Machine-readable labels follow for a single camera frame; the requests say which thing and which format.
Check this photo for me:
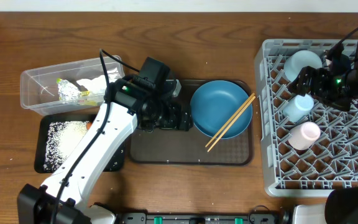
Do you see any clear plastic bin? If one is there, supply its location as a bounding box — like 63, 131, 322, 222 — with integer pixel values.
19, 55, 126, 116

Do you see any grey dishwasher rack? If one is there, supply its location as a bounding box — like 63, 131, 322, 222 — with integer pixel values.
254, 39, 358, 197

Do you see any light blue bowl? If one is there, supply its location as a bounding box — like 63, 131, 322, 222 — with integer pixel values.
284, 50, 323, 82

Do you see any black waste tray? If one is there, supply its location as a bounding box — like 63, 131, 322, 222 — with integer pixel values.
34, 113, 126, 174

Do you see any yellow snack wrapper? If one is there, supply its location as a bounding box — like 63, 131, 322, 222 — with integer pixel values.
77, 91, 104, 106

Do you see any light blue cup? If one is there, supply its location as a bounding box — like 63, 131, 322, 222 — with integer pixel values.
283, 94, 314, 123

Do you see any aluminium foil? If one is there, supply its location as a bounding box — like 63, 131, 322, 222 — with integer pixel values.
57, 78, 81, 101

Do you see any pink cup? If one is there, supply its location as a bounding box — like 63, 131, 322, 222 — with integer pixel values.
288, 121, 321, 151

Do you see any dark blue plate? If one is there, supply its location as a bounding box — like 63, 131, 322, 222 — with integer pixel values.
190, 80, 249, 137

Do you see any white napkin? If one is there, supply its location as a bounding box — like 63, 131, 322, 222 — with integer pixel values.
76, 68, 123, 95

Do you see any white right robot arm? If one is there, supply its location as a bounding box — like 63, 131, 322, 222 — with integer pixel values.
288, 40, 358, 223

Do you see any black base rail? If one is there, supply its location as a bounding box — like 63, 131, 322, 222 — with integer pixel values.
88, 203, 291, 224

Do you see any white rice pile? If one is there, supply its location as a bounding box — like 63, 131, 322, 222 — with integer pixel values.
43, 121, 89, 172

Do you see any orange carrot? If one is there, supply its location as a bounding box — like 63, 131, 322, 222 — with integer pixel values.
86, 123, 92, 130

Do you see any brown serving tray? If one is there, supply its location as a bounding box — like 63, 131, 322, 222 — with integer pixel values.
129, 80, 254, 166

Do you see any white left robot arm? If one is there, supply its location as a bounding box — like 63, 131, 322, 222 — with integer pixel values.
17, 57, 193, 223

